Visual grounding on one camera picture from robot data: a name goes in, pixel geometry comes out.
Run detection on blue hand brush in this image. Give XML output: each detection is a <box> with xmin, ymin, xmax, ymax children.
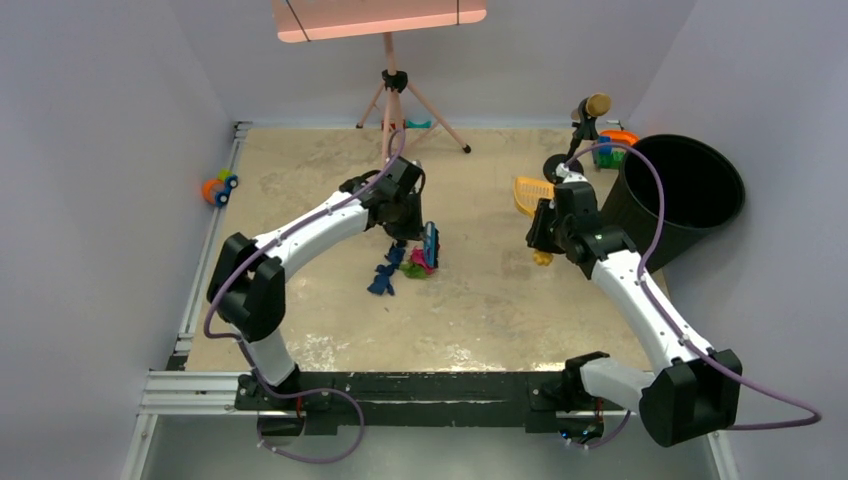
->
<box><xmin>423</xmin><ymin>221</ymin><xmax>440</xmax><ymax>269</ymax></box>

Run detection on yellow slotted scoop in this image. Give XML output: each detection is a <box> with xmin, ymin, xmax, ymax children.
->
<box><xmin>513</xmin><ymin>175</ymin><xmax>556</xmax><ymax>268</ymax></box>

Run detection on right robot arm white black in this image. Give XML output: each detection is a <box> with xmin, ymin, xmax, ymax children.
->
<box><xmin>526</xmin><ymin>177</ymin><xmax>742</xmax><ymax>447</ymax></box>

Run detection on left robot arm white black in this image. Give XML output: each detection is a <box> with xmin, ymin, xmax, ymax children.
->
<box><xmin>207</xmin><ymin>156</ymin><xmax>426</xmax><ymax>409</ymax></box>

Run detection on blue paper scrap middle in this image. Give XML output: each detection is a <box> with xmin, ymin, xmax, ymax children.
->
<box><xmin>385</xmin><ymin>240</ymin><xmax>407</xmax><ymax>269</ymax></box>

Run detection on pink paper scrap right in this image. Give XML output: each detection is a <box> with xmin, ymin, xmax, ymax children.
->
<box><xmin>409</xmin><ymin>247</ymin><xmax>434</xmax><ymax>275</ymax></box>

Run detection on green paper scrap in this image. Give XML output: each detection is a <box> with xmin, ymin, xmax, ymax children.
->
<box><xmin>399</xmin><ymin>262</ymin><xmax>433</xmax><ymax>279</ymax></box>

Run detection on blue paper scrap under gripper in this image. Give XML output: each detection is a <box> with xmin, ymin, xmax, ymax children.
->
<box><xmin>367</xmin><ymin>264</ymin><xmax>396</xmax><ymax>296</ymax></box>

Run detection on colourful block toy orange arch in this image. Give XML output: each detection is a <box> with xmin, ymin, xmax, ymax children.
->
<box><xmin>592</xmin><ymin>130</ymin><xmax>640</xmax><ymax>170</ymax></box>

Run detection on red teal toy behind tripod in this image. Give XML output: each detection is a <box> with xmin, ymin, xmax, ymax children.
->
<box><xmin>389</xmin><ymin>120</ymin><xmax>433</xmax><ymax>130</ymax></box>

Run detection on black microphone stand gold head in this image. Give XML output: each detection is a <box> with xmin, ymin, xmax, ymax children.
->
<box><xmin>543</xmin><ymin>93</ymin><xmax>612</xmax><ymax>184</ymax></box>

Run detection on black trash bin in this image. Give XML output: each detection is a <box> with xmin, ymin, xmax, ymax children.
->
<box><xmin>601</xmin><ymin>134</ymin><xmax>746</xmax><ymax>273</ymax></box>

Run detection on pink tripod stand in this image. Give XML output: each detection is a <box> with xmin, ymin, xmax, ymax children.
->
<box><xmin>355</xmin><ymin>32</ymin><xmax>472</xmax><ymax>160</ymax></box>

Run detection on orange green toy car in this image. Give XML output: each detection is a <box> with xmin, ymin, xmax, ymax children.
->
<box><xmin>201</xmin><ymin>169</ymin><xmax>240</xmax><ymax>208</ymax></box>

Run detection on pink light panel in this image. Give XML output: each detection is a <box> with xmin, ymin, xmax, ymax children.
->
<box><xmin>271</xmin><ymin>0</ymin><xmax>488</xmax><ymax>43</ymax></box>

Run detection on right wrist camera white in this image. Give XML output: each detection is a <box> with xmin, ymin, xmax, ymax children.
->
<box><xmin>553</xmin><ymin>163</ymin><xmax>573</xmax><ymax>184</ymax></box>

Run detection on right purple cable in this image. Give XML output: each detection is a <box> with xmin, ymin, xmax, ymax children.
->
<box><xmin>563</xmin><ymin>142</ymin><xmax>823</xmax><ymax>452</ymax></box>

